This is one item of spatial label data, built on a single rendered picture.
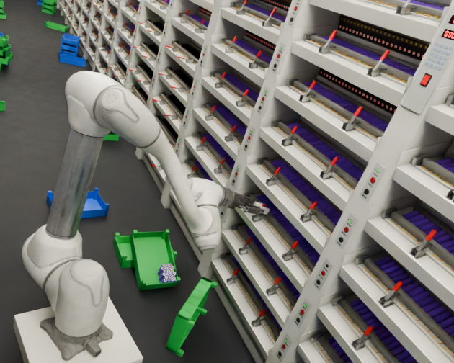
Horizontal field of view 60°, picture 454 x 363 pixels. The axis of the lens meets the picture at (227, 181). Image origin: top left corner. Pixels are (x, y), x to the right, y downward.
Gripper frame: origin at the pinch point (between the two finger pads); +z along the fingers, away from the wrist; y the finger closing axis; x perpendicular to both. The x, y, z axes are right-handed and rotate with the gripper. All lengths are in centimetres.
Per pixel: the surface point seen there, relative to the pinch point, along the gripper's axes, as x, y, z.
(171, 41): 35, -157, -7
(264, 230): -6.6, 7.6, 1.3
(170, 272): -57, -19, -12
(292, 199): 14.1, 13.9, -1.3
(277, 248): -6.9, 20.3, 0.8
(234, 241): -25.5, -8.5, 5.5
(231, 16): 66, -75, -18
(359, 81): 65, 24, -17
